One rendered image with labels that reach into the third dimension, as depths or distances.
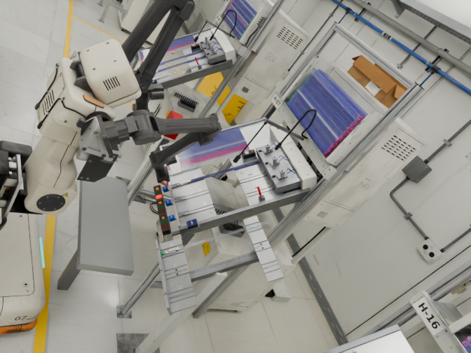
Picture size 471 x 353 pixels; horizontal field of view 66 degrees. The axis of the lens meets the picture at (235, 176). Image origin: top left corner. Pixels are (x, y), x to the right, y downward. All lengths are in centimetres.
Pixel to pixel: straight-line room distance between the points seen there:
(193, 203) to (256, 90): 154
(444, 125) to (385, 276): 131
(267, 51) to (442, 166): 165
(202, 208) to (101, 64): 93
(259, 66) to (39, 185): 208
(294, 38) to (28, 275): 244
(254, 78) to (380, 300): 209
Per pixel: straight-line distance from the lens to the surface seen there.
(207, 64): 306
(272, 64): 314
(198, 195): 197
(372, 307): 333
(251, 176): 202
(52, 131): 142
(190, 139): 163
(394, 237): 329
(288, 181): 190
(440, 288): 153
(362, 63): 244
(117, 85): 132
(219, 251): 207
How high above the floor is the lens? 185
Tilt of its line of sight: 26 degrees down
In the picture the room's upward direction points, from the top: 39 degrees clockwise
